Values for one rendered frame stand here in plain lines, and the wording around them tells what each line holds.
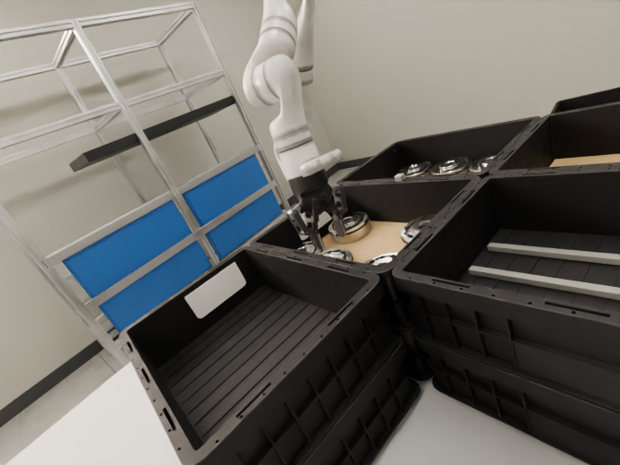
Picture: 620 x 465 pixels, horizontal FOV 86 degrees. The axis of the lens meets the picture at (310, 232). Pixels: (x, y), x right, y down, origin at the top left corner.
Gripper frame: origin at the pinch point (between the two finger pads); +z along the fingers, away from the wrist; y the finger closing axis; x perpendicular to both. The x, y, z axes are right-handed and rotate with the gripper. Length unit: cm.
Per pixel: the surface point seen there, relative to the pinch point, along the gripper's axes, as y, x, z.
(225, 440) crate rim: 35.7, 24.8, 1.7
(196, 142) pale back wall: -80, -284, -46
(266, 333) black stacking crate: 20.9, 0.7, 9.0
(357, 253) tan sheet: -5.0, 0.3, 6.7
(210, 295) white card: 23.7, -14.1, 2.5
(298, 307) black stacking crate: 13.3, 1.1, 8.4
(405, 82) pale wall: -287, -189, -26
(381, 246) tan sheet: -8.6, 4.3, 6.7
